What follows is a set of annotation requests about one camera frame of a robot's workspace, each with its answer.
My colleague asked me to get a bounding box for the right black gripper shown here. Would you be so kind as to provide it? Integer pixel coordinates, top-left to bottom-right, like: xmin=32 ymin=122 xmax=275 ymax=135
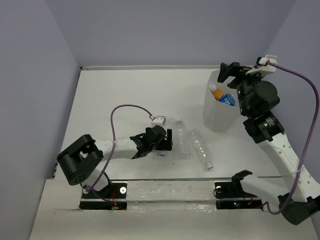
xmin=217 ymin=61 xmax=265 ymax=115

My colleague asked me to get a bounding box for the clear bottle grey cap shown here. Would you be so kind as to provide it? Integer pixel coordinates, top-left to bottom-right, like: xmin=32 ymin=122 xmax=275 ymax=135
xmin=176 ymin=119 xmax=190 ymax=160

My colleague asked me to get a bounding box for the orange juice bottle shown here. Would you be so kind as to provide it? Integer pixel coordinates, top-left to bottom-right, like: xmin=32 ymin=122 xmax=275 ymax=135
xmin=208 ymin=84 xmax=223 ymax=101

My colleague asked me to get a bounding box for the clear bottle white cap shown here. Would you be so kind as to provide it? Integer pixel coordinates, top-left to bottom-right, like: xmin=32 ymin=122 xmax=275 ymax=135
xmin=159 ymin=115 xmax=177 ymax=158

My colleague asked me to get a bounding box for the blue label bottle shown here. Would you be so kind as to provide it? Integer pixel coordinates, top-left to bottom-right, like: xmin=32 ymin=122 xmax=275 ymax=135
xmin=218 ymin=93 xmax=236 ymax=107

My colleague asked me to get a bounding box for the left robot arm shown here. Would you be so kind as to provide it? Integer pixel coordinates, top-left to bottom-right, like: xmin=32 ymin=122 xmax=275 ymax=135
xmin=57 ymin=125 xmax=173 ymax=198

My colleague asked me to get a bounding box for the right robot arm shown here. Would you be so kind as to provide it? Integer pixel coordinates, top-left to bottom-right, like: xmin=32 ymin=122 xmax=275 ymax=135
xmin=214 ymin=57 xmax=320 ymax=226

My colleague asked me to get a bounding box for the white plastic bin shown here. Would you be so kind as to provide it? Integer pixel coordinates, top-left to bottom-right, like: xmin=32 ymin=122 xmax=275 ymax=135
xmin=202 ymin=69 xmax=243 ymax=132

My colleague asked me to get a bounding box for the clear bottle right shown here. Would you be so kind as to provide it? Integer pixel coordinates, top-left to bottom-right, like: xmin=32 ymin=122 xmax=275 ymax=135
xmin=188 ymin=128 xmax=214 ymax=172

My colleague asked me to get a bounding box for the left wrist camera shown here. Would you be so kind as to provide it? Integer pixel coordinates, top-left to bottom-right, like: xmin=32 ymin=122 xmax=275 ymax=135
xmin=151 ymin=115 xmax=167 ymax=128

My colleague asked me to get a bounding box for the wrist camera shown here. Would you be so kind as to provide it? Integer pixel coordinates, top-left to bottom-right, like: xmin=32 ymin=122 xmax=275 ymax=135
xmin=151 ymin=115 xmax=167 ymax=128
xmin=245 ymin=54 xmax=278 ymax=77

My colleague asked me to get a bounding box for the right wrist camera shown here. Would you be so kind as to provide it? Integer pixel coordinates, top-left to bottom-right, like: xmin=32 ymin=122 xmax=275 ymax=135
xmin=245 ymin=54 xmax=278 ymax=77

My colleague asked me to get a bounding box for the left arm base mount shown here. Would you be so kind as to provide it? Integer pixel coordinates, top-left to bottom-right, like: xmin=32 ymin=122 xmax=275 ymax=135
xmin=79 ymin=181 xmax=128 ymax=211

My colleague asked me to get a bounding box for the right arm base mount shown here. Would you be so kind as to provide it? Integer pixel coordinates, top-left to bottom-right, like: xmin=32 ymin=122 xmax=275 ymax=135
xmin=213 ymin=181 xmax=263 ymax=210

